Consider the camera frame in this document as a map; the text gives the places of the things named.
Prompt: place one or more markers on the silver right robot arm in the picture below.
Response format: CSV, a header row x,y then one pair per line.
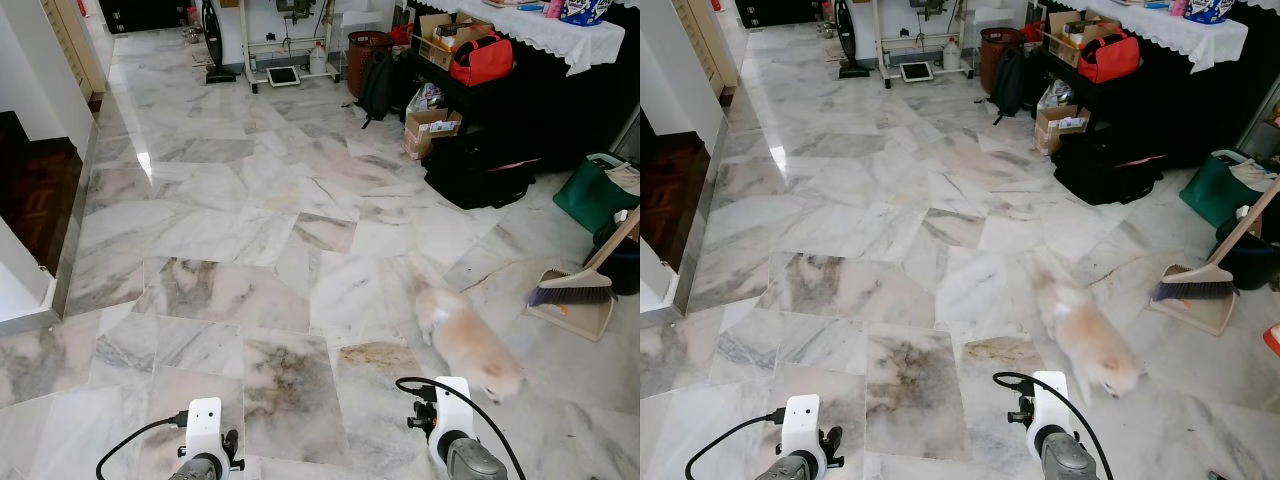
x,y
475,462
1065,458

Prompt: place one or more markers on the fluffy cream dog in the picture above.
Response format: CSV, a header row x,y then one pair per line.
x,y
470,340
1085,335

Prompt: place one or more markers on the beige dustpan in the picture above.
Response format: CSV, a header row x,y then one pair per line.
x,y
585,320
1205,315

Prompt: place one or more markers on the beige broom with dark bristles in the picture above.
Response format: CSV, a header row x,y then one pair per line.
x,y
1195,285
572,290

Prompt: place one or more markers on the black bucket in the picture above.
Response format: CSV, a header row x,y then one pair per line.
x,y
1250,260
622,265

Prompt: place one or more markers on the black duffel bag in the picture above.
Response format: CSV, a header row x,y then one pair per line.
x,y
1110,165
480,170

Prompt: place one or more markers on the small red object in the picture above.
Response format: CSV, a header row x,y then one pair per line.
x,y
1273,340

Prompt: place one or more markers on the green tote bag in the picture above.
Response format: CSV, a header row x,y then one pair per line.
x,y
590,195
1215,190

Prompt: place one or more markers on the small open cardboard box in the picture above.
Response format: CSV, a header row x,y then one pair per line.
x,y
430,135
1060,130

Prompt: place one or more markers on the dark wooden staircase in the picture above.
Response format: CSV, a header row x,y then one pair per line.
x,y
40,195
672,190

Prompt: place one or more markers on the white plastic bag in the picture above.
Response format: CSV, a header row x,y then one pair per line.
x,y
1057,95
425,98

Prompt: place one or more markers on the black backpack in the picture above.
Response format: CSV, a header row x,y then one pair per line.
x,y
1012,82
380,85

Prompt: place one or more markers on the black cloth-draped table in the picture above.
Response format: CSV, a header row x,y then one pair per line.
x,y
1190,105
560,110

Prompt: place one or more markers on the brown waste bin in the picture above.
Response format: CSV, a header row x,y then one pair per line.
x,y
365,62
998,58

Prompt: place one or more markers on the white bathroom scale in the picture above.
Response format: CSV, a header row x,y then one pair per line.
x,y
916,72
283,77

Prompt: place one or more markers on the white plastic bottle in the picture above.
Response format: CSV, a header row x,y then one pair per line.
x,y
318,60
952,55

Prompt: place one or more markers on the red bag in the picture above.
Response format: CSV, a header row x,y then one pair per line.
x,y
483,60
1108,57

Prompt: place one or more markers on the large open cardboard box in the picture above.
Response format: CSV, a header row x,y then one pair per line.
x,y
437,35
1066,30

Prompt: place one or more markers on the black standing fan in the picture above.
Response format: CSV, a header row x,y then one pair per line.
x,y
216,55
850,50

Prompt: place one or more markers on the white lace tablecloth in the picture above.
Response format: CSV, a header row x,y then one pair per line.
x,y
1170,32
545,35

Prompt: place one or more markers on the blue and white package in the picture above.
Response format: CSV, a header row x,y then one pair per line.
x,y
585,10
1208,10

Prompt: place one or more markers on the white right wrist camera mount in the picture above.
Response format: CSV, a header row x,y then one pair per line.
x,y
1048,405
452,410

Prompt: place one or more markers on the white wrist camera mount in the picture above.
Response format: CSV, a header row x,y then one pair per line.
x,y
803,425
1048,405
205,425
452,410

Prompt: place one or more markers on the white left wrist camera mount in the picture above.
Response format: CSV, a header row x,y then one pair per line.
x,y
803,425
205,425

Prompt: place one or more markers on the white metal frame table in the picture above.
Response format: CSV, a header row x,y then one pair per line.
x,y
290,45
925,42

